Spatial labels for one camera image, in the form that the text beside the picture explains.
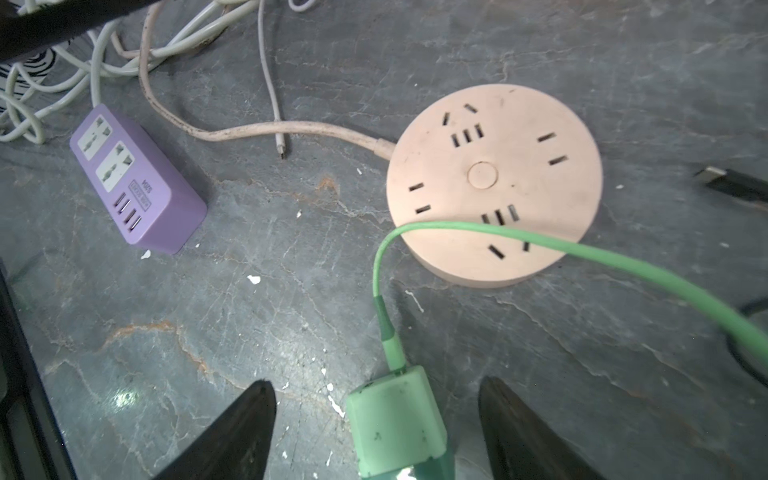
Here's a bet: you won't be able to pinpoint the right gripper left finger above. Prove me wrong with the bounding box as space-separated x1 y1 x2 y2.
157 380 277 480

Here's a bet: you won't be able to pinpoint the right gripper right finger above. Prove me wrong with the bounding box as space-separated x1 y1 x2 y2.
478 377 603 479

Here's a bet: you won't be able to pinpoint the green plug adapter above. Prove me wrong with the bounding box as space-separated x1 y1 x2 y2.
346 366 456 479

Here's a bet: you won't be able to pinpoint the green cable bundle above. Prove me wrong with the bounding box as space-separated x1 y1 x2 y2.
371 220 768 373

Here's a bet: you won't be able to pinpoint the round pink power strip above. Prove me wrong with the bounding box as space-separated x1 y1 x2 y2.
138 5 606 288

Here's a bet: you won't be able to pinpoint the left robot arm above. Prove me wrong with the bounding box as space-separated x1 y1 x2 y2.
1 0 154 63

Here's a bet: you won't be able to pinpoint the purple power strip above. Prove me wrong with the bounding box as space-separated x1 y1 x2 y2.
69 104 207 255

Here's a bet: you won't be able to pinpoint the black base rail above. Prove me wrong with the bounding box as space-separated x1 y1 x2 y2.
1 279 76 479

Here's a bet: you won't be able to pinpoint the white power cords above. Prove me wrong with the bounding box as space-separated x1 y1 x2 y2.
0 0 259 145

